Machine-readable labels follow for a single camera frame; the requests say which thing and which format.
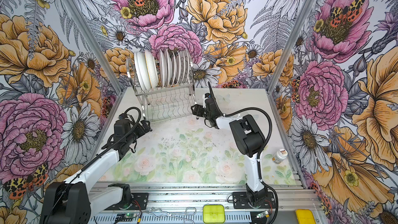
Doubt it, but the yellow box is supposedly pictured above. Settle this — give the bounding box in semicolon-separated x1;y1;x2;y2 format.
295;209;317;224

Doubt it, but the yellow rimmed white plate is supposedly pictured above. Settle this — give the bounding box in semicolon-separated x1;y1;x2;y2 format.
145;50;159;89

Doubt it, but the bent metal wire hook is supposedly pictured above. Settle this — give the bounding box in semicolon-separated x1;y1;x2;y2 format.
144;207;197;224

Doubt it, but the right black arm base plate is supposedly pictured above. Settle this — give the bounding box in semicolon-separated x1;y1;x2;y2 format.
232;192;276;209

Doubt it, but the red dotted rim plate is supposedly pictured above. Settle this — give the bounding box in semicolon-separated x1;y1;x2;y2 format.
164;50;172;87

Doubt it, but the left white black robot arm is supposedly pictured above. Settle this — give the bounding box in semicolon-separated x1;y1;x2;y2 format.
39;119;152;224

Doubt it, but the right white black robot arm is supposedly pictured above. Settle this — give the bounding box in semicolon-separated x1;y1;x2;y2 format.
191;92;273;207

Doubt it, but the green square lid box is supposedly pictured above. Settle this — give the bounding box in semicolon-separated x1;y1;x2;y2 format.
203;204;226;224

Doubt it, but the black striped rim plate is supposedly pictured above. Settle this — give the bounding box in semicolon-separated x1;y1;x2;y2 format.
134;52;147;91

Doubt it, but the white plate row middle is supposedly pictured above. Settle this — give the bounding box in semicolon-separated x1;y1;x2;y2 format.
172;51;181;86

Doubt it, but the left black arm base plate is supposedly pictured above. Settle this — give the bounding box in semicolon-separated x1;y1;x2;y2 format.
106;192;149;211

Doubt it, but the left black corrugated cable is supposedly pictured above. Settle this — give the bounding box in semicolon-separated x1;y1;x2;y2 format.
43;106;143;222

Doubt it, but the plain white plate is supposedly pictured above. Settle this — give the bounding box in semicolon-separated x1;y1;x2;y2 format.
138;52;151;91

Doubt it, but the chrome wire dish rack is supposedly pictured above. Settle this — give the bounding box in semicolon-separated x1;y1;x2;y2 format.
126;58;197;122

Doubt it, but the small white pill bottle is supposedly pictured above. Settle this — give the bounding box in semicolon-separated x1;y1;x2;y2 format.
272;149;288;164

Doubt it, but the black corrugated cable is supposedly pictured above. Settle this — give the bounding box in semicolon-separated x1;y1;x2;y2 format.
43;106;143;222
207;81;279;224

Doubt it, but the red floral pattern plate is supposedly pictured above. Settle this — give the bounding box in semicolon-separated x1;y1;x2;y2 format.
159;50;167;88

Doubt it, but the small green circuit board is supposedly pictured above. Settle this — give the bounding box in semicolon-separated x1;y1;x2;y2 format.
115;213;138;222

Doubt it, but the right black corrugated cable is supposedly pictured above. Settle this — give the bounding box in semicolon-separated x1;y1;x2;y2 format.
207;81;279;224

